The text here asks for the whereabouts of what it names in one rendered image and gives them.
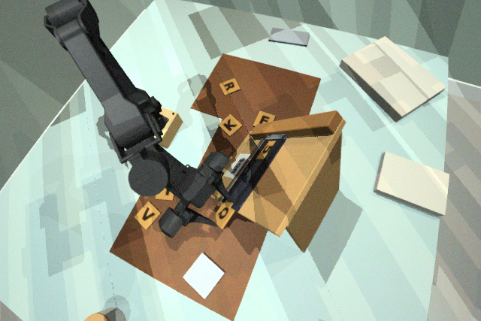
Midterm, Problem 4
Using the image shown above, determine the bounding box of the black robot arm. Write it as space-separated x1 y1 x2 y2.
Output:
44 0 217 208

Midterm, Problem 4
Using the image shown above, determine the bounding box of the grey cylinder with tan lid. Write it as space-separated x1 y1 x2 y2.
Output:
84 307 126 321

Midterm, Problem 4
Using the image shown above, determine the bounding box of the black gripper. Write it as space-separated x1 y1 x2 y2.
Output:
158 152 233 238

